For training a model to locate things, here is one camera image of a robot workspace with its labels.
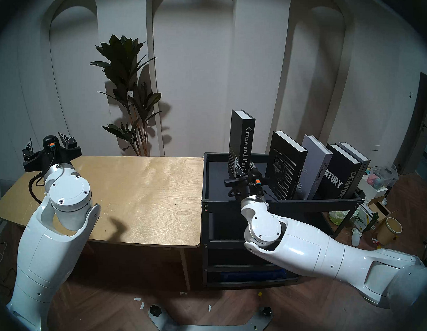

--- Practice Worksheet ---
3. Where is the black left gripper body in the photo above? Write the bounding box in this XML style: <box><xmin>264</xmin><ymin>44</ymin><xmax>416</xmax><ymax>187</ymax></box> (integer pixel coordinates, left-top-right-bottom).
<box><xmin>22</xmin><ymin>145</ymin><xmax>83</xmax><ymax>175</ymax></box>

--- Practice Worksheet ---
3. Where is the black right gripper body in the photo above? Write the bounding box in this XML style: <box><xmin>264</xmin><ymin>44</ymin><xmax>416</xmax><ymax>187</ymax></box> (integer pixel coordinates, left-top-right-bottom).
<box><xmin>224</xmin><ymin>167</ymin><xmax>270</xmax><ymax>201</ymax></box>

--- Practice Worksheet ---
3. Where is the Crime and Punishment book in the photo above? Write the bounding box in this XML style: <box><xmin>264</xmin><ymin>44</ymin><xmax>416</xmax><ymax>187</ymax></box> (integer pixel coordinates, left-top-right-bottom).
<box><xmin>227</xmin><ymin>109</ymin><xmax>256</xmax><ymax>179</ymax></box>

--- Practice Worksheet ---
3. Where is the black Fashion book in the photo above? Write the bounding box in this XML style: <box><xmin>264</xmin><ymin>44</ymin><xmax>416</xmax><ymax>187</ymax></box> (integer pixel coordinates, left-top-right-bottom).
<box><xmin>264</xmin><ymin>130</ymin><xmax>308</xmax><ymax>201</ymax></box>

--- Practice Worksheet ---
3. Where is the grey Discontent book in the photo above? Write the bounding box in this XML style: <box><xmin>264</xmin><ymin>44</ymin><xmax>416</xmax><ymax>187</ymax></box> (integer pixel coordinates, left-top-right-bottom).
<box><xmin>295</xmin><ymin>134</ymin><xmax>334</xmax><ymax>201</ymax></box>

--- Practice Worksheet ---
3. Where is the black Century book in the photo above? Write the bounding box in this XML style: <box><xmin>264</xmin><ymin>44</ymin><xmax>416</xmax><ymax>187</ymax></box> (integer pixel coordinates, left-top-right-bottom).
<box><xmin>319</xmin><ymin>143</ymin><xmax>363</xmax><ymax>201</ymax></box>

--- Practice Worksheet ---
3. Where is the light grey Iaura book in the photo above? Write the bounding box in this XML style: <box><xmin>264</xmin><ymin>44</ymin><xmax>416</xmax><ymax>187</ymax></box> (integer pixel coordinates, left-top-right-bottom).
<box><xmin>338</xmin><ymin>142</ymin><xmax>372</xmax><ymax>194</ymax></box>

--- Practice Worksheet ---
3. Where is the black metal shelf cart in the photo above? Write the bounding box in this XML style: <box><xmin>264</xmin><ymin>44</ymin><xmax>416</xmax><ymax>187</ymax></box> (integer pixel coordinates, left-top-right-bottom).
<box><xmin>199</xmin><ymin>152</ymin><xmax>367</xmax><ymax>295</ymax></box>

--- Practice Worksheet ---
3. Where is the light wooden display table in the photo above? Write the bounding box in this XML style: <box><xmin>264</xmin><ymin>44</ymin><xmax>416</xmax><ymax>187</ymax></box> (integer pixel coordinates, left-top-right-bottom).
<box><xmin>0</xmin><ymin>151</ymin><xmax>204</xmax><ymax>291</ymax></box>

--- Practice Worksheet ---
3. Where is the blue plastic bin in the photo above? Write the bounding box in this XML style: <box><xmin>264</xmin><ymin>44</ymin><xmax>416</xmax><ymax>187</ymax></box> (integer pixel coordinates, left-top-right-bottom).
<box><xmin>218</xmin><ymin>267</ymin><xmax>287</xmax><ymax>284</ymax></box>

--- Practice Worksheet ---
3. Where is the tall green potted plant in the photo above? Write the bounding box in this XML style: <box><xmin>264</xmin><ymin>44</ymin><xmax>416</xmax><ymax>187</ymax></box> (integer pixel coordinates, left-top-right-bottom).
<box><xmin>87</xmin><ymin>34</ymin><xmax>165</xmax><ymax>158</ymax></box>

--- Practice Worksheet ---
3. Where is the light green plastic bag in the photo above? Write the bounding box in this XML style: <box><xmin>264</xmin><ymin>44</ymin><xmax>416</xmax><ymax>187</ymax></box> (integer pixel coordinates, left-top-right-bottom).
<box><xmin>328</xmin><ymin>209</ymin><xmax>355</xmax><ymax>227</ymax></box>

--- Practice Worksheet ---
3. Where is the green and white carton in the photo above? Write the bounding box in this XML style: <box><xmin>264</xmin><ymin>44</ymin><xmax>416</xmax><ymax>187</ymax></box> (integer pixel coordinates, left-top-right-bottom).
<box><xmin>354</xmin><ymin>203</ymin><xmax>379</xmax><ymax>233</ymax></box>

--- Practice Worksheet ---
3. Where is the white cardboard box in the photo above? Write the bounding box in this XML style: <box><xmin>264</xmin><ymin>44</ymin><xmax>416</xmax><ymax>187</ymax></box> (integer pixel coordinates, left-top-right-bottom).
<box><xmin>357</xmin><ymin>174</ymin><xmax>388</xmax><ymax>203</ymax></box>

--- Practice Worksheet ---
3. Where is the brown cardboard box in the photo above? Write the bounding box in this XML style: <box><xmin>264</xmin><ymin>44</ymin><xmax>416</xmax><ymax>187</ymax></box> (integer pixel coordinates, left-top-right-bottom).
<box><xmin>369</xmin><ymin>199</ymin><xmax>398</xmax><ymax>222</ymax></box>

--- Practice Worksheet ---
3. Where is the beige bucket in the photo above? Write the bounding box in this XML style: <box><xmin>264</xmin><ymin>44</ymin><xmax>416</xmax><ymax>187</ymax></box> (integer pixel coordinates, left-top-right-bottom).
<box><xmin>375</xmin><ymin>217</ymin><xmax>403</xmax><ymax>246</ymax></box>

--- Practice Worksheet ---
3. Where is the dark door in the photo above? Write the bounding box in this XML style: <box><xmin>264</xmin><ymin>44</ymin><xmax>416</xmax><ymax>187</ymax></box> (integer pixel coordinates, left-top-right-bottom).
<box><xmin>396</xmin><ymin>67</ymin><xmax>427</xmax><ymax>176</ymax></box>

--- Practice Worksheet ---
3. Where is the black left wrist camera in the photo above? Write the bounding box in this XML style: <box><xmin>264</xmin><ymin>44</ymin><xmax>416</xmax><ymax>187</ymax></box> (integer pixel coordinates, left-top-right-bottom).
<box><xmin>42</xmin><ymin>135</ymin><xmax>60</xmax><ymax>151</ymax></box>

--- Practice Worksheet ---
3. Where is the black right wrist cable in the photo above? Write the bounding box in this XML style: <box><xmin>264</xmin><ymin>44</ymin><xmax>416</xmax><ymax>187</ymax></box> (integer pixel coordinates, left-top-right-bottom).
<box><xmin>228</xmin><ymin>187</ymin><xmax>279</xmax><ymax>204</ymax></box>

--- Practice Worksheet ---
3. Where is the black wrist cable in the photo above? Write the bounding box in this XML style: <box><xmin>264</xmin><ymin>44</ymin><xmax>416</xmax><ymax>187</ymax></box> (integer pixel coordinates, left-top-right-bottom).
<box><xmin>27</xmin><ymin>173</ymin><xmax>48</xmax><ymax>205</ymax></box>
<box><xmin>228</xmin><ymin>187</ymin><xmax>279</xmax><ymax>204</ymax></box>

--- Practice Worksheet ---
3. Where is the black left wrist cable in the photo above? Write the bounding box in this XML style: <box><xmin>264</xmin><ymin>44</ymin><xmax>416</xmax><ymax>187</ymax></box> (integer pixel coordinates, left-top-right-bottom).
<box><xmin>27</xmin><ymin>173</ymin><xmax>48</xmax><ymax>205</ymax></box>

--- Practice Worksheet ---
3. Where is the black floor cable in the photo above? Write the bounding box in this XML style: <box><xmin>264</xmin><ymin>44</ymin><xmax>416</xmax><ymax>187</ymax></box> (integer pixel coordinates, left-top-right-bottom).
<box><xmin>0</xmin><ymin>268</ymin><xmax>20</xmax><ymax>298</ymax></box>

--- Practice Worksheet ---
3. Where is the grey metal robot base plate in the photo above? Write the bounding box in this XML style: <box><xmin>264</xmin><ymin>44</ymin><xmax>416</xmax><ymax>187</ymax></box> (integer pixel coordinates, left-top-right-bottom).
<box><xmin>148</xmin><ymin>302</ymin><xmax>274</xmax><ymax>331</ymax></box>

